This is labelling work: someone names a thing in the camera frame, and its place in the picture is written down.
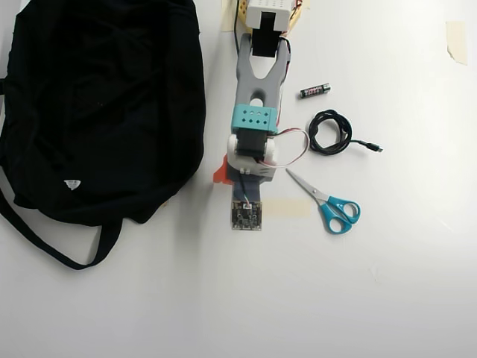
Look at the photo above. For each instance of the white and dark gripper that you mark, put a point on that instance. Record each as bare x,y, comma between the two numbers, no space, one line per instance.
220,174

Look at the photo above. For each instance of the grey teal white robot arm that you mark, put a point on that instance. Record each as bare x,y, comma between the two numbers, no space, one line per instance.
255,115

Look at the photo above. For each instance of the black fabric bag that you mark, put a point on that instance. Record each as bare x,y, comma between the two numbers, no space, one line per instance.
100,112

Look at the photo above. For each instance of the long beige masking tape strip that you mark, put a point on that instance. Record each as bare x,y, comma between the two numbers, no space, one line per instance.
288,209

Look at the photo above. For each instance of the black AAA battery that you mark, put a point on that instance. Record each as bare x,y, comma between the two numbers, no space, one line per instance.
315,91

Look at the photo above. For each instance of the small beige masking tape piece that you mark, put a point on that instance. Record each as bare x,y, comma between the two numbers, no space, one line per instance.
306,3

